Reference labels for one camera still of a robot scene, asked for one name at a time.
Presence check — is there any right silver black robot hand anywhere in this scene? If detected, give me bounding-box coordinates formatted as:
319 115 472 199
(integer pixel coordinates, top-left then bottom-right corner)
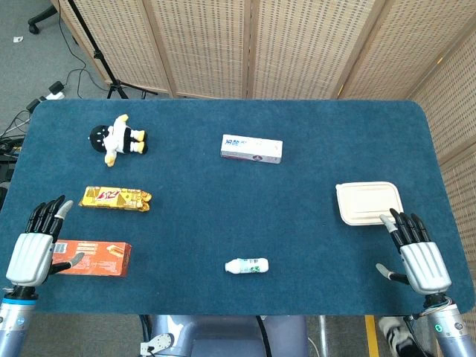
375 208 453 295

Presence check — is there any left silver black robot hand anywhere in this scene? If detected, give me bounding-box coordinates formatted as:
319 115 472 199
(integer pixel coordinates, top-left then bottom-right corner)
5 195 86 288

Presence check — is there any beige lidded food container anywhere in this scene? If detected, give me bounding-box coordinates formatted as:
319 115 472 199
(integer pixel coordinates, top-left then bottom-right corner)
335 181 405 227

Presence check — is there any black white shoe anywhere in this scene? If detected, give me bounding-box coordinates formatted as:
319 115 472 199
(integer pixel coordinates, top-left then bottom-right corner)
378 315 414 355

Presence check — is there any orange cardboard snack box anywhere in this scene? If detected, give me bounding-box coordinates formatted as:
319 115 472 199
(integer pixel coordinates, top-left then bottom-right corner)
50 239 132 277

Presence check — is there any gold foil biscuit pack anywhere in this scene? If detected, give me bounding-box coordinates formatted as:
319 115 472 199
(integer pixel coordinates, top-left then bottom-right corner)
78 186 153 213

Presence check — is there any metal table leg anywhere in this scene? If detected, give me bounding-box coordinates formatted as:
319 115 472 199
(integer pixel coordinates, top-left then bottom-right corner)
318 315 329 357

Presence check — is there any black white plush toy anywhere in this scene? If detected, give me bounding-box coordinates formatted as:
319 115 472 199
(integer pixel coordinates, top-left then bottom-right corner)
88 114 149 167

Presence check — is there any white power strip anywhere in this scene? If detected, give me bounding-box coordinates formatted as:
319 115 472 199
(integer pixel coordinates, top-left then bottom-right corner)
36 80 66 102

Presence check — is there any small white drink bottle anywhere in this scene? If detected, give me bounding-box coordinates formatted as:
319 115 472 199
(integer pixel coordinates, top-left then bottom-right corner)
224 257 269 275

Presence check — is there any white toothpaste box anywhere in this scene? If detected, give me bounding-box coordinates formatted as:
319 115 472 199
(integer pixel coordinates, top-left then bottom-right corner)
220 134 283 164

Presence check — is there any silver blue robot torso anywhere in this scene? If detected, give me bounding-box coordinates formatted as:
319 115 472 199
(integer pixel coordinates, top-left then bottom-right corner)
139 315 309 357

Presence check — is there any black tripod stand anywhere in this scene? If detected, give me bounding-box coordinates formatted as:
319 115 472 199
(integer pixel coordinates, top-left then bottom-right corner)
66 0 159 100

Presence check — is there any black office chair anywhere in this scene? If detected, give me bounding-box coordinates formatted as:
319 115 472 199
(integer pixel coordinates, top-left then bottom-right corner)
28 3 59 36

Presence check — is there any cable and device clutter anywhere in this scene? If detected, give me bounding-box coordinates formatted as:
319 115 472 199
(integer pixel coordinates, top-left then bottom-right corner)
0 97 42 209

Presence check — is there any black floor cable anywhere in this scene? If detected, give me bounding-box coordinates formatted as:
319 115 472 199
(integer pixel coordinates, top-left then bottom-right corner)
57 0 109 98

